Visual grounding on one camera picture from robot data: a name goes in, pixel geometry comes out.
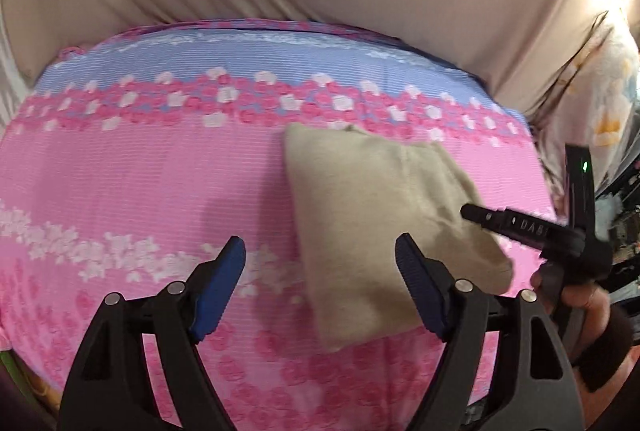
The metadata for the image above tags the white satin fabric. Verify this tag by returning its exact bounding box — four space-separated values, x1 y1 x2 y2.
0 13 34 133

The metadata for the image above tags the pink blue floral bedsheet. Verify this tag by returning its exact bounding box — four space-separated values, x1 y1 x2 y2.
1 20 553 430

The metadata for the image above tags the white floral pillow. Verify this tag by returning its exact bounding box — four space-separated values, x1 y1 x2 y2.
529 11 639 214

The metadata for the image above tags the cluttered background shelf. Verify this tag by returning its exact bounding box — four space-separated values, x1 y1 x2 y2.
596 155 639 303

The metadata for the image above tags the right hand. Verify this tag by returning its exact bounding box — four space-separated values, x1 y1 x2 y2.
529 269 639 427

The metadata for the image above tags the cream knitted small sweater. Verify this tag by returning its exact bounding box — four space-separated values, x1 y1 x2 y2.
284 124 514 351

